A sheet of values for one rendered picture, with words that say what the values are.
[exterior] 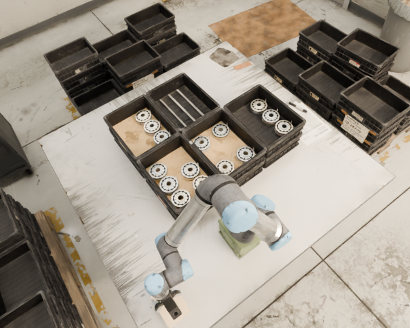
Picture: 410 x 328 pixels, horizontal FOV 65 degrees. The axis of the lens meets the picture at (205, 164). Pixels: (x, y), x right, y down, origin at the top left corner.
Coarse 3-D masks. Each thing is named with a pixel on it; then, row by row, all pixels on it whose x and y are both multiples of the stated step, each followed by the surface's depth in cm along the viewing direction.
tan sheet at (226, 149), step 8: (232, 136) 191; (216, 144) 189; (224, 144) 189; (232, 144) 188; (240, 144) 188; (208, 152) 186; (216, 152) 186; (224, 152) 186; (232, 152) 185; (216, 160) 183; (232, 160) 182; (224, 168) 180
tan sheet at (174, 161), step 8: (176, 152) 188; (184, 152) 187; (160, 160) 186; (168, 160) 185; (176, 160) 185; (184, 160) 184; (192, 160) 184; (168, 168) 182; (176, 168) 182; (200, 168) 181; (176, 176) 179; (184, 184) 176; (192, 184) 176; (192, 192) 173
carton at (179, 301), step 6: (174, 300) 150; (180, 300) 150; (180, 306) 148; (186, 306) 148; (162, 312) 147; (168, 312) 147; (186, 312) 148; (168, 318) 146; (180, 318) 149; (168, 324) 144; (174, 324) 150
